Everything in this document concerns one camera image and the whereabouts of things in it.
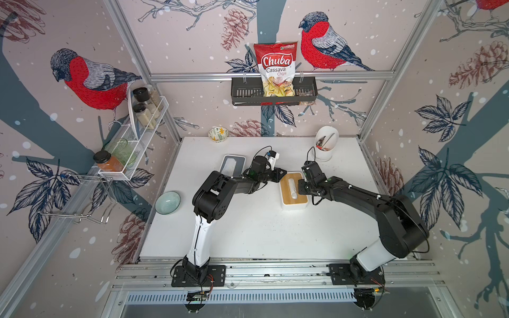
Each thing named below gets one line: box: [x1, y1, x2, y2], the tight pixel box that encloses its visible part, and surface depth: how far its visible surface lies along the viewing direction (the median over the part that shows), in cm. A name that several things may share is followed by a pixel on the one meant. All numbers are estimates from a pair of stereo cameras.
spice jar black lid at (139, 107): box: [133, 102, 147, 113], surface depth 77 cm
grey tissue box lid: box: [219, 154, 246, 178], surface depth 103 cm
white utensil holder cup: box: [314, 125, 340, 162], surface depth 107 cm
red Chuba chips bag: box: [253, 41, 299, 97], surface depth 83 cm
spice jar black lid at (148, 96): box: [132, 84, 164, 120], surface depth 83 cm
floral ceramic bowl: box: [208, 126, 230, 144], surface depth 124 cm
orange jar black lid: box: [92, 149, 124, 172], surface depth 62 cm
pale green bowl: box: [154, 190, 181, 216], surface depth 92 cm
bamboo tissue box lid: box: [280, 172, 309, 206], surface depth 92 cm
